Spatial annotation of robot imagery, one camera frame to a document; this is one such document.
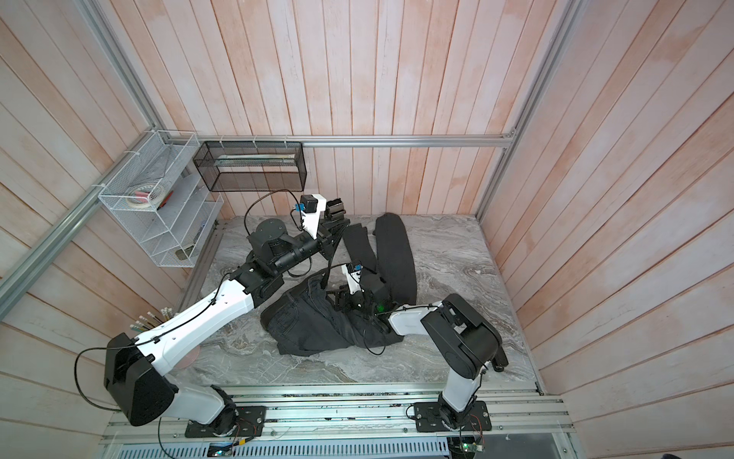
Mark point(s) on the bundle of coloured pencils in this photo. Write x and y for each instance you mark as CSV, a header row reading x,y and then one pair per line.
x,y
151,320

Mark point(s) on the black mesh wall basket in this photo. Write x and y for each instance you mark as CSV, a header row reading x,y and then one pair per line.
x,y
251,166

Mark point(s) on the aluminium frame rail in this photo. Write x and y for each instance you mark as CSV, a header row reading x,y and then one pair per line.
x,y
375,84

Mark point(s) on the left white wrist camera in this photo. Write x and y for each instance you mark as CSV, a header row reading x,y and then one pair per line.
x,y
311,207

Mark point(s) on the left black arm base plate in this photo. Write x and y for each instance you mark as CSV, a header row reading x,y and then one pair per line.
x,y
241,421

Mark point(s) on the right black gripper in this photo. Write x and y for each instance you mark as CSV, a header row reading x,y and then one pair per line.
x,y
344,295

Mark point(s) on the white wire mesh shelf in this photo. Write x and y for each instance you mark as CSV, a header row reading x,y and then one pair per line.
x,y
174,234

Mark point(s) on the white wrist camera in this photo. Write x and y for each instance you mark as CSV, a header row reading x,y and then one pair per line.
x,y
353,276
311,207

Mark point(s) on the black leather belt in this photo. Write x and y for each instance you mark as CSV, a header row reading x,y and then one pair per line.
x,y
335,252

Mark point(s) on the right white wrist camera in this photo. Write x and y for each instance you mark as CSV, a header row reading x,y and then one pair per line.
x,y
353,276

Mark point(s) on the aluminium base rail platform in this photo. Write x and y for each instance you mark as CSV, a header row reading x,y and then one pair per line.
x,y
508,419

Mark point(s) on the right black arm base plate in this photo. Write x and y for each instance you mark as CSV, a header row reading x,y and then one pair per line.
x,y
440,417

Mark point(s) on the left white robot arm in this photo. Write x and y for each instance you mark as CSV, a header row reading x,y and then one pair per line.
x,y
136,368

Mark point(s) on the dark grey trousers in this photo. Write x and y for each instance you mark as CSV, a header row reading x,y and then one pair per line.
x,y
304,322

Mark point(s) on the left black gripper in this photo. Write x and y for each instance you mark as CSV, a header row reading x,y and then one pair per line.
x,y
325,233

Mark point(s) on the tape roll in shelf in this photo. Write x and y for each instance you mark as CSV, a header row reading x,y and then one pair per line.
x,y
145,196

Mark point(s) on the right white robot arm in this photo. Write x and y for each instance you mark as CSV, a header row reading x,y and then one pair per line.
x,y
468,343

